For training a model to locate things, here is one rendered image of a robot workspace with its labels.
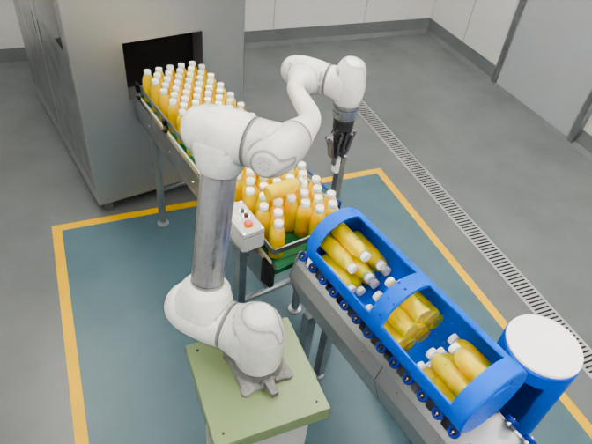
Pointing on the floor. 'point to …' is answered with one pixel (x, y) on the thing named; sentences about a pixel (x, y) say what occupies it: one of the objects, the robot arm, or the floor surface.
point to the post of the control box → (240, 275)
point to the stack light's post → (338, 178)
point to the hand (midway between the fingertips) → (336, 164)
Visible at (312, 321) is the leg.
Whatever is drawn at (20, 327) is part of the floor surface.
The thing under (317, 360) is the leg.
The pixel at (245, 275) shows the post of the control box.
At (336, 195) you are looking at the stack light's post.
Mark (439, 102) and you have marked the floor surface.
